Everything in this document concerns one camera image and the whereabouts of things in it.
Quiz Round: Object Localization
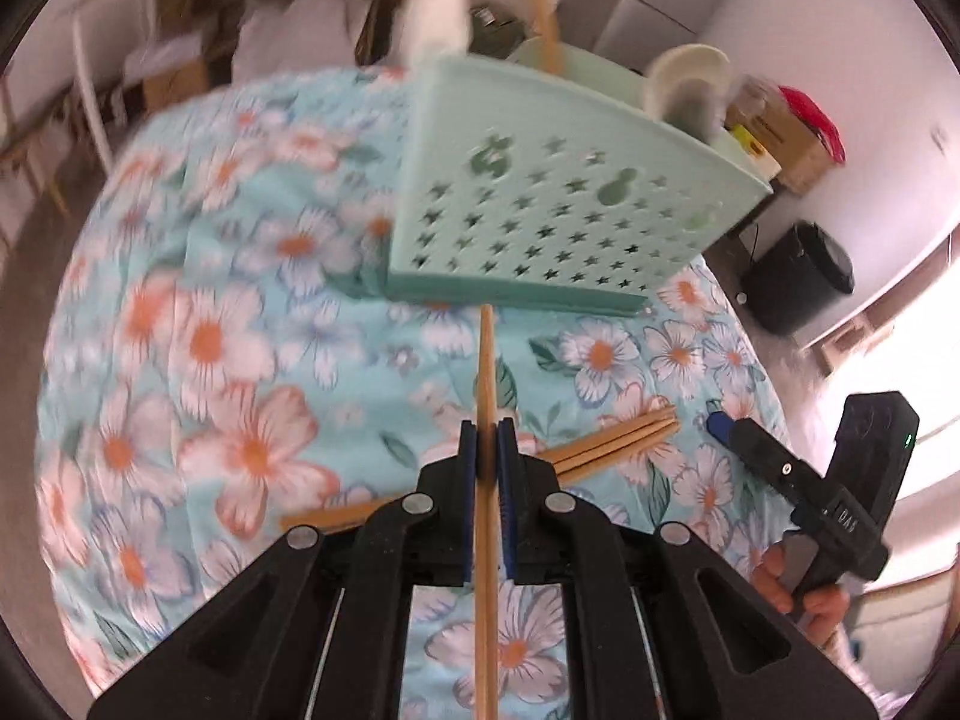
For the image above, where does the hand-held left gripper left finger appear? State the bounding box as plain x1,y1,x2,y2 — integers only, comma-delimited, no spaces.
88,420,481,720

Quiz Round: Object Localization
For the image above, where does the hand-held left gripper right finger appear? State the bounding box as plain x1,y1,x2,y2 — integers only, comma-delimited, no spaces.
491,416,878,720

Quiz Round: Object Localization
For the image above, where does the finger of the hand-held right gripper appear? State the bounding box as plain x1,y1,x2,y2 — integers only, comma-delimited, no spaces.
705,409,827,505

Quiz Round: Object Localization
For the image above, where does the wooden chopstick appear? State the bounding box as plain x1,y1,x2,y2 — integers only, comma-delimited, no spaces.
474,305,502,720
517,0,562,76
544,405,676,466
279,424,680,535
279,414,680,533

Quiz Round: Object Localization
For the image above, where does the green star-holed utensil basket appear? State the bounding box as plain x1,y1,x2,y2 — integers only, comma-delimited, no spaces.
382,52,773,317

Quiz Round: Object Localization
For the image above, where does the person's right hand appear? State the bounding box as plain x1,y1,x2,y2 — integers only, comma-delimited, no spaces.
750,542,854,651

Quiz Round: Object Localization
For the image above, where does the rice cooker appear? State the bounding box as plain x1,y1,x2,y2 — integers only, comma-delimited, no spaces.
741,221,856,338

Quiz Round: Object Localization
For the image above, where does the floral tablecloth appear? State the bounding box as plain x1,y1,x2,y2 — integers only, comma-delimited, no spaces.
34,64,788,698

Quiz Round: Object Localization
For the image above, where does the cardboard box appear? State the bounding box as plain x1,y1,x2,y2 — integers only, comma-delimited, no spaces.
124,37,212,115
724,86,830,196

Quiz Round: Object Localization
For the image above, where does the red bag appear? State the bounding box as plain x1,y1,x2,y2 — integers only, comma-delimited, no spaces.
778,85,846,164

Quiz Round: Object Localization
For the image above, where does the green bag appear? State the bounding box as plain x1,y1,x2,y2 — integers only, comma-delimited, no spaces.
469,7,527,55

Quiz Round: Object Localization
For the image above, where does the white appliance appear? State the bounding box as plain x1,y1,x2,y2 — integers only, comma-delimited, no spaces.
592,0,722,76

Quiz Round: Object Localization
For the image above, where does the white plastic bag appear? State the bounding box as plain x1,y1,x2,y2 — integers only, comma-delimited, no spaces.
231,0,362,85

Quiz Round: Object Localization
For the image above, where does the wooden chair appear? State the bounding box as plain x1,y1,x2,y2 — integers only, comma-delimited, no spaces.
0,82,72,220

